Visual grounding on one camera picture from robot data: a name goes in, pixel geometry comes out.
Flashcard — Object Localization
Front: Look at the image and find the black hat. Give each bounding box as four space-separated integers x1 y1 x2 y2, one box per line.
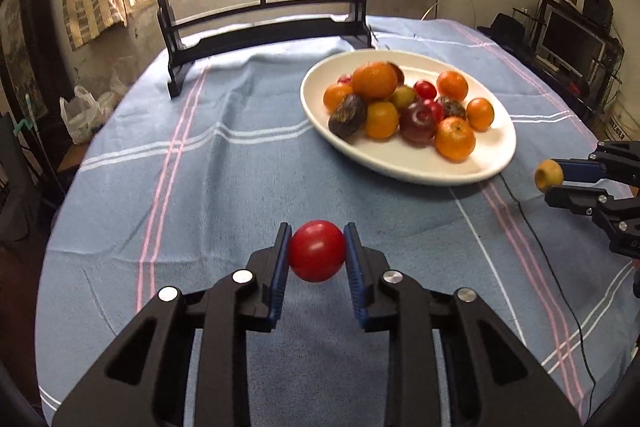
477 13 528 38

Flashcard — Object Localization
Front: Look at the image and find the computer monitor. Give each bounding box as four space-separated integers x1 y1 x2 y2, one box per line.
536 4 608 78

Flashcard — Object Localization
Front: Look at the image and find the small yellowish tangerine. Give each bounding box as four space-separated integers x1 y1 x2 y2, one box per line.
389 85 418 112

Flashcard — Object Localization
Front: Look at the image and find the white round plate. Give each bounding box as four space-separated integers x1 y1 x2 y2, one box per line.
300 49 517 186

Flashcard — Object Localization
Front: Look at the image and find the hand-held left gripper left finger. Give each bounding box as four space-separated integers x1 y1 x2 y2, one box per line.
51 222 293 427

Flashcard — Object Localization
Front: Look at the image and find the black desk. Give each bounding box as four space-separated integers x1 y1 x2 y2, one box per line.
477 0 626 128

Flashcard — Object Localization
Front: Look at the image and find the dark wrinkled passion fruit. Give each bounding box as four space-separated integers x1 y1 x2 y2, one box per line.
436 97 467 120
328 94 368 139

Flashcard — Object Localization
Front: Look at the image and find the dark framed wall painting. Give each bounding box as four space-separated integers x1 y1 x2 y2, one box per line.
0 0 48 122

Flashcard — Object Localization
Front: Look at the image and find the blue striped tablecloth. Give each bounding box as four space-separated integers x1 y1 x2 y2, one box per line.
35 14 640 427

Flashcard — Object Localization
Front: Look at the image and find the yellow-orange tangerine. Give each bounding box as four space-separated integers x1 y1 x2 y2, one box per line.
364 101 400 140

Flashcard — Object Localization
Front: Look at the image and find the large orange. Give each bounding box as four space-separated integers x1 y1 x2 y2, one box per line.
350 62 399 102

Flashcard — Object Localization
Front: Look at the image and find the small orange tangerine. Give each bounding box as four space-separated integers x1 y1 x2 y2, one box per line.
465 97 495 132
436 71 469 102
434 117 476 160
323 84 355 114

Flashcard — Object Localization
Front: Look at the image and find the small yellow fruit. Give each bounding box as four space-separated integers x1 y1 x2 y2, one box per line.
534 160 564 192

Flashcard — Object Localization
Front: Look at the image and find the white plastic bucket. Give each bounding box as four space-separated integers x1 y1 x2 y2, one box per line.
602 97 633 142

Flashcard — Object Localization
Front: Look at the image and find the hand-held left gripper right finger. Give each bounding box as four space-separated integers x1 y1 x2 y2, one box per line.
343 222 583 427

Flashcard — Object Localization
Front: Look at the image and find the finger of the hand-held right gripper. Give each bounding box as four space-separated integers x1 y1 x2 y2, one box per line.
555 141 640 188
544 186 640 258

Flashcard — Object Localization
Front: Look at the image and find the white plastic bag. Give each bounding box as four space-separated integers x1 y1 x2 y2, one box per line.
60 85 121 145

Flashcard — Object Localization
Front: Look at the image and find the black speaker box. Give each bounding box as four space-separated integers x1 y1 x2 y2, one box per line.
583 0 614 28

